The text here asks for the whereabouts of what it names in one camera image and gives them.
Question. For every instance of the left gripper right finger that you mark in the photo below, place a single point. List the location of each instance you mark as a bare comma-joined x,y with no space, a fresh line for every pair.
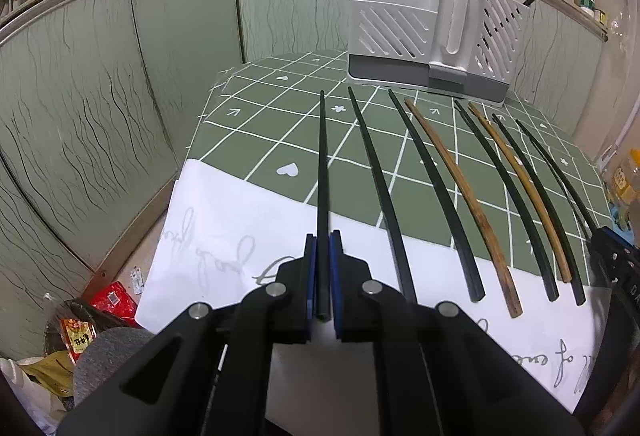
365,309

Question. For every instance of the white paper with writing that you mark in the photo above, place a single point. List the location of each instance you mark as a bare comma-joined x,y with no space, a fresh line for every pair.
223,237

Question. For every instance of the black chopstick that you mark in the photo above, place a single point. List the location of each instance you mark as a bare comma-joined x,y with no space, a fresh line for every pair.
403,271
467,260
576,282
535,242
323,308
590,225

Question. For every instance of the white utensil holder rack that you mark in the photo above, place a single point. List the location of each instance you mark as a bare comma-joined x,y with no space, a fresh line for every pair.
459,48

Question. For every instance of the green checkered table mat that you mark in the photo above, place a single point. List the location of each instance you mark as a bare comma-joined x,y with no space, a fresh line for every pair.
261,124

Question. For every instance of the light brown wooden chopstick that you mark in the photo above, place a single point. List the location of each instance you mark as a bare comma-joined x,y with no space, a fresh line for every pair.
532,193

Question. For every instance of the red snack bag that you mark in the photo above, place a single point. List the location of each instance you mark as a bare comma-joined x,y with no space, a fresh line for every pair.
115,300

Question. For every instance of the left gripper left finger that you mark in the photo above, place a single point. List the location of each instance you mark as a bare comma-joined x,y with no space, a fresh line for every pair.
281,312

